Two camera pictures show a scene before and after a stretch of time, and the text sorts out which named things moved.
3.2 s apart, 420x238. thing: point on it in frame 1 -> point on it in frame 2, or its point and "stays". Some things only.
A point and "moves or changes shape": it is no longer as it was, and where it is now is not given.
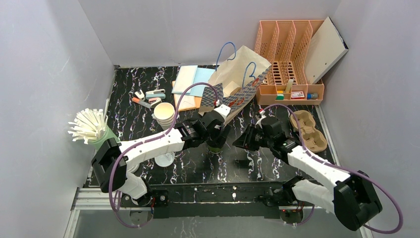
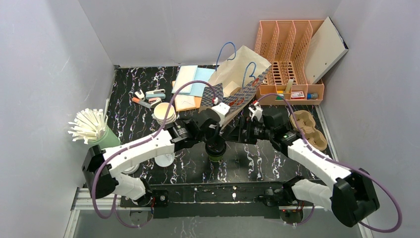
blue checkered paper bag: (234, 83) stays
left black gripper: (217, 137) stays
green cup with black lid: (216, 147) moves or changes shape
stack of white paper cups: (164, 113) stays
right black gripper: (245, 140) -> (240, 129)
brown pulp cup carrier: (313, 140) stays
